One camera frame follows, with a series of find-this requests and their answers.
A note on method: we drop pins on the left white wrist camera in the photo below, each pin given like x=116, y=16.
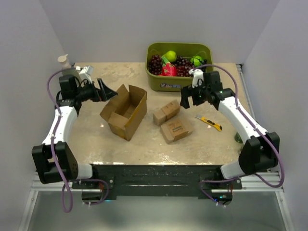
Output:
x=85, y=72

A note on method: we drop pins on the scouring pad pack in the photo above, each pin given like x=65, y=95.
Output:
x=166, y=112
x=176, y=129

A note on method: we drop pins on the brown cardboard express box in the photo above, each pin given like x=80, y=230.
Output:
x=125, y=111

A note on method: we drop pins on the pink dragon fruit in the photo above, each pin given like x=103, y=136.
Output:
x=168, y=69

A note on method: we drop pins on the green plastic tub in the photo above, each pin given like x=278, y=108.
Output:
x=186, y=50

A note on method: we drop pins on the grey pump soap bottle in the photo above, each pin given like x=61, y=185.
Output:
x=67, y=67

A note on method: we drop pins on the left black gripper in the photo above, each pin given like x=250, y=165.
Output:
x=108, y=93

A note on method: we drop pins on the dark red grape bunch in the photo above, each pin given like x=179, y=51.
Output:
x=155, y=65

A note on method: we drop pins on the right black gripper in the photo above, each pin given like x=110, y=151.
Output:
x=186, y=92

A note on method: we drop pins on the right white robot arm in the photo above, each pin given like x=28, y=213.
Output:
x=260, y=146

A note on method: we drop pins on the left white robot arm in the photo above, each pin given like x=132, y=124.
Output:
x=53, y=159

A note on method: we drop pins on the green pear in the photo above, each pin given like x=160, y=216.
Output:
x=171, y=56

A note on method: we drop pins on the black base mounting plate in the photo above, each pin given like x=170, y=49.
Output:
x=200, y=181

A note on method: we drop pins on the yellow utility knife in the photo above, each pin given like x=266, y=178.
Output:
x=209, y=122

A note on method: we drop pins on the green round fruit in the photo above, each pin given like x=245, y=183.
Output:
x=197, y=61

